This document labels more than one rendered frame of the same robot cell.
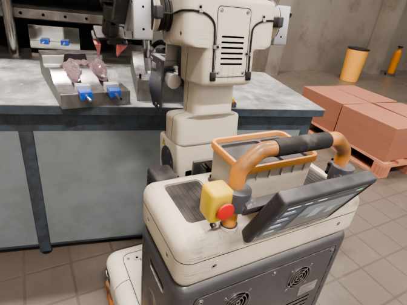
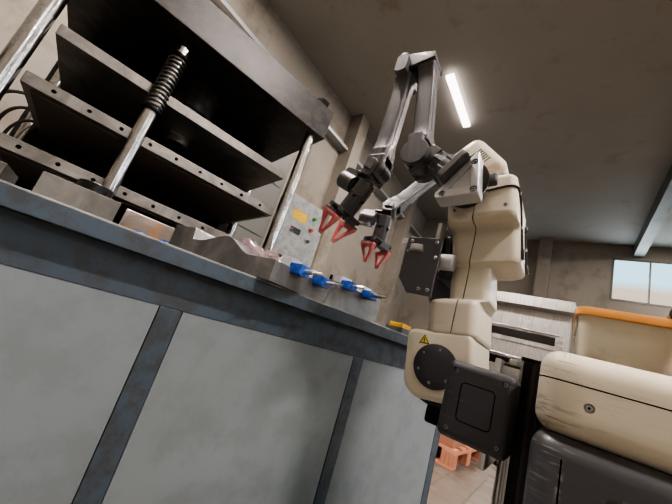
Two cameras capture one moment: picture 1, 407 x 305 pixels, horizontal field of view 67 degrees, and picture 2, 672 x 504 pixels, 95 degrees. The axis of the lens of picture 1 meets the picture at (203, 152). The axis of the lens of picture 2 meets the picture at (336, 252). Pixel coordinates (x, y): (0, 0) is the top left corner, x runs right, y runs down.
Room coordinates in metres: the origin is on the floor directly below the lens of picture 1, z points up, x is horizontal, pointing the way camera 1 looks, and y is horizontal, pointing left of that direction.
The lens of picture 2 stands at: (0.29, 0.66, 0.73)
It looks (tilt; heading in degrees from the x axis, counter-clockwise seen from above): 14 degrees up; 340
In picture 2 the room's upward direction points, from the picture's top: 18 degrees clockwise
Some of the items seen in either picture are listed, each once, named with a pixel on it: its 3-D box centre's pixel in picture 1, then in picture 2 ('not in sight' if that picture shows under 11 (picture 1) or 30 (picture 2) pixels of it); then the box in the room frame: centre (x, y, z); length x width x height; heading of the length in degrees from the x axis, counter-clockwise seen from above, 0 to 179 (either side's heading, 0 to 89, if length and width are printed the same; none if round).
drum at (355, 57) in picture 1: (353, 64); not in sight; (6.20, -2.64, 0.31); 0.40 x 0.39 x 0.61; 122
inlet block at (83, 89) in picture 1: (85, 95); (302, 270); (1.07, 0.45, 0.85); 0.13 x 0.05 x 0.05; 36
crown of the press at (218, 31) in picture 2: not in sight; (197, 101); (2.16, 1.10, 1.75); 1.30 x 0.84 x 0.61; 108
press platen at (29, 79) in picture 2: not in sight; (160, 173); (2.21, 1.12, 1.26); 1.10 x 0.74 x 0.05; 108
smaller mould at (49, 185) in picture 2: not in sight; (77, 206); (1.24, 1.02, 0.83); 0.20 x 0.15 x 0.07; 18
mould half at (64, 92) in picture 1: (81, 75); (246, 262); (1.32, 0.57, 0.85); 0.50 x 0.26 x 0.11; 36
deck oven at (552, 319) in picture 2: not in sight; (508, 362); (4.45, -4.68, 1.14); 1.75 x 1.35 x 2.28; 30
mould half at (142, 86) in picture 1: (160, 71); (314, 290); (1.51, 0.26, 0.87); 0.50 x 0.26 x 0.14; 18
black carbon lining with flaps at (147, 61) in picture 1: (159, 61); not in sight; (1.50, 0.26, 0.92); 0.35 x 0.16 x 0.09; 18
